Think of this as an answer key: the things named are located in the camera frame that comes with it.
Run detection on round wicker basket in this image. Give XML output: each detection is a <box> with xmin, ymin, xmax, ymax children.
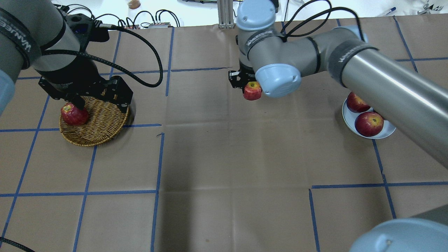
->
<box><xmin>59</xmin><ymin>96</ymin><xmax>131</xmax><ymax>147</ymax></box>

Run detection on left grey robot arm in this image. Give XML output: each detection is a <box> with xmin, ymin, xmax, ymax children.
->
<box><xmin>0</xmin><ymin>0</ymin><xmax>133</xmax><ymax>113</ymax></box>

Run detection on red apple on plate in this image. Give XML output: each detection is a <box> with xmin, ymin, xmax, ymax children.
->
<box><xmin>346</xmin><ymin>92</ymin><xmax>371</xmax><ymax>113</ymax></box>
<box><xmin>354</xmin><ymin>112</ymin><xmax>384</xmax><ymax>137</ymax></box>

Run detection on red apple on plate top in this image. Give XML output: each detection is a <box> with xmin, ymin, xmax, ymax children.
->
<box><xmin>346</xmin><ymin>92</ymin><xmax>371</xmax><ymax>113</ymax></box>

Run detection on dark red apple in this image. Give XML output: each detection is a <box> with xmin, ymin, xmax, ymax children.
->
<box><xmin>61</xmin><ymin>103</ymin><xmax>89</xmax><ymax>126</ymax></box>

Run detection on black braided cable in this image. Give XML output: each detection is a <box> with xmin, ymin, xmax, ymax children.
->
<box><xmin>45</xmin><ymin>23</ymin><xmax>164</xmax><ymax>88</ymax></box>

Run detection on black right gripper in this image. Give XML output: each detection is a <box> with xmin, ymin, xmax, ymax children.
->
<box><xmin>228</xmin><ymin>63</ymin><xmax>256</xmax><ymax>93</ymax></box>

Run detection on yellow-red apple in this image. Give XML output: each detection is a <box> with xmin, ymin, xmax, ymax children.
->
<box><xmin>243</xmin><ymin>81</ymin><xmax>263</xmax><ymax>101</ymax></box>

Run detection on red apple on plate bottom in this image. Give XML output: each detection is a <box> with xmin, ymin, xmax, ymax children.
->
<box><xmin>354</xmin><ymin>112</ymin><xmax>384</xmax><ymax>137</ymax></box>

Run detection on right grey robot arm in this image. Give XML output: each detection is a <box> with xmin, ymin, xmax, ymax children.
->
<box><xmin>236</xmin><ymin>0</ymin><xmax>447</xmax><ymax>167</ymax></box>

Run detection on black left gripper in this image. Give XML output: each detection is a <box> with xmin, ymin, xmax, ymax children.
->
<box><xmin>38</xmin><ymin>59</ymin><xmax>133</xmax><ymax>113</ymax></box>

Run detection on aluminium frame post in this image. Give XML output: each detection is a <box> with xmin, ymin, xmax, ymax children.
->
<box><xmin>216</xmin><ymin>0</ymin><xmax>235</xmax><ymax>29</ymax></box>

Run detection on white round plate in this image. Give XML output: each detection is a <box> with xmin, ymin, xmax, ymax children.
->
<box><xmin>341</xmin><ymin>98</ymin><xmax>397</xmax><ymax>139</ymax></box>

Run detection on black cables on bench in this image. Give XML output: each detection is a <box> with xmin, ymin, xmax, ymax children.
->
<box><xmin>52</xmin><ymin>3</ymin><xmax>181</xmax><ymax>30</ymax></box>

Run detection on blue pen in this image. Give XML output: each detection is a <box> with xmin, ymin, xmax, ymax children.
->
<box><xmin>376</xmin><ymin>7</ymin><xmax>397</xmax><ymax>17</ymax></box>

